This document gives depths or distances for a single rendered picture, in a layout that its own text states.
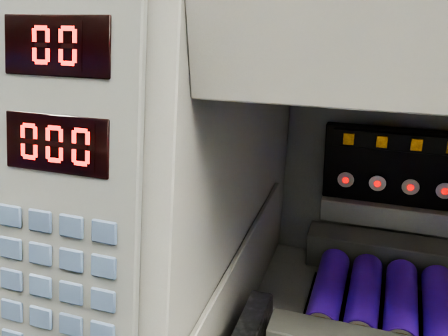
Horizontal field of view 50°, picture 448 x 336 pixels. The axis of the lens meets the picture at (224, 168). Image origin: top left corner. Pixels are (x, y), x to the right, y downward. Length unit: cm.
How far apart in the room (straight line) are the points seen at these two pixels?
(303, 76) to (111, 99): 7
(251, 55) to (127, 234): 8
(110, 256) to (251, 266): 12
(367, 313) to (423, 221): 9
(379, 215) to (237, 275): 12
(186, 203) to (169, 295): 4
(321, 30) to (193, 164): 7
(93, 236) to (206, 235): 5
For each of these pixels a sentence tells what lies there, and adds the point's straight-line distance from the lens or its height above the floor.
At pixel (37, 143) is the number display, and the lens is 20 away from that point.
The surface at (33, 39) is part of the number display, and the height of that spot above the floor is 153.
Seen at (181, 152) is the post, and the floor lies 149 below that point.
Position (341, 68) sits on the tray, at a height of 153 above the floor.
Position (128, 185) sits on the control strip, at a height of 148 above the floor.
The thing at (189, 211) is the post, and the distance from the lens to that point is 19.
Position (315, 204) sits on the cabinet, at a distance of 37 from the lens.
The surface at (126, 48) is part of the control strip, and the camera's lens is 17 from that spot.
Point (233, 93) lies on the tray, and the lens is 17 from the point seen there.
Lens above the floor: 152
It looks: 10 degrees down
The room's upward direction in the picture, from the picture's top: 3 degrees clockwise
